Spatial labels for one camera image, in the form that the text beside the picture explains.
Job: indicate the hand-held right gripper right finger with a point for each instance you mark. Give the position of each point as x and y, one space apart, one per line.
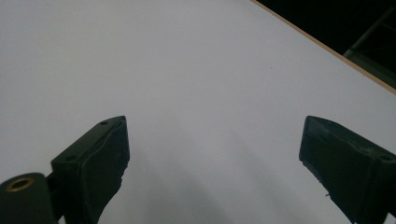
351 168

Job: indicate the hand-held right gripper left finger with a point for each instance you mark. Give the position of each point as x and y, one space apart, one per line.
93 168

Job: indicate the black metal stand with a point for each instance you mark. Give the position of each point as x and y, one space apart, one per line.
370 30

